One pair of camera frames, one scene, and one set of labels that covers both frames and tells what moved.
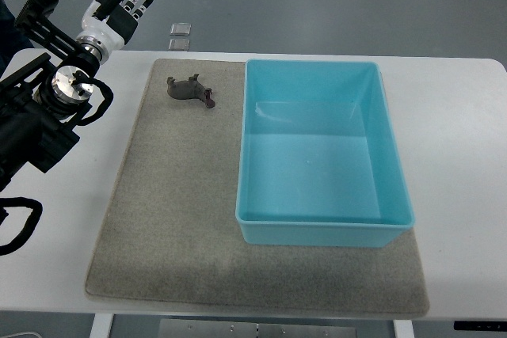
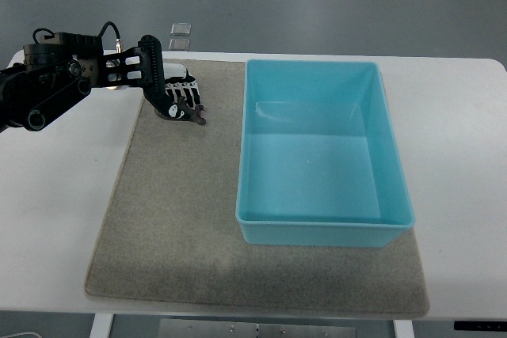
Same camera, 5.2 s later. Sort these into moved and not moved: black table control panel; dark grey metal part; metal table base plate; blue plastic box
Moved: dark grey metal part
Not moved: metal table base plate; blue plastic box; black table control panel
